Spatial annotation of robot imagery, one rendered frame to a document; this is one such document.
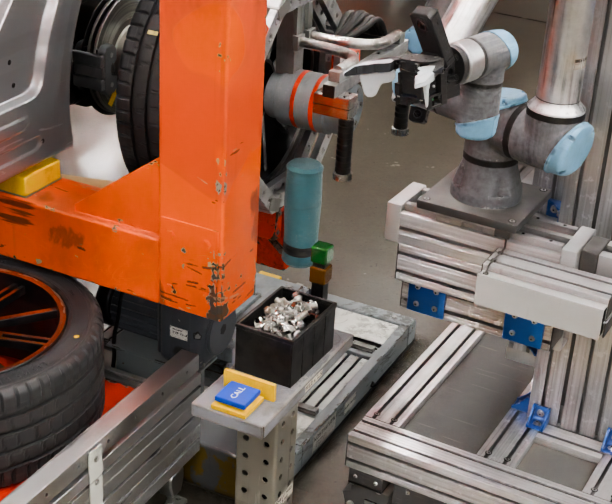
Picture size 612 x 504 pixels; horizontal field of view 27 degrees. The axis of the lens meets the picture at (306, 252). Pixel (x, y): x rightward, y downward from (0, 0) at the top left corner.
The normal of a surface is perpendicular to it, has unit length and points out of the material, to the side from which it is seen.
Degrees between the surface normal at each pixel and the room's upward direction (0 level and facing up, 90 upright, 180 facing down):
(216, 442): 0
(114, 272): 90
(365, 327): 0
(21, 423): 90
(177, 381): 90
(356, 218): 0
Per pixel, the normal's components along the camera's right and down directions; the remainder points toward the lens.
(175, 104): -0.45, 0.38
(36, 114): 0.89, 0.25
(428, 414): 0.05, -0.89
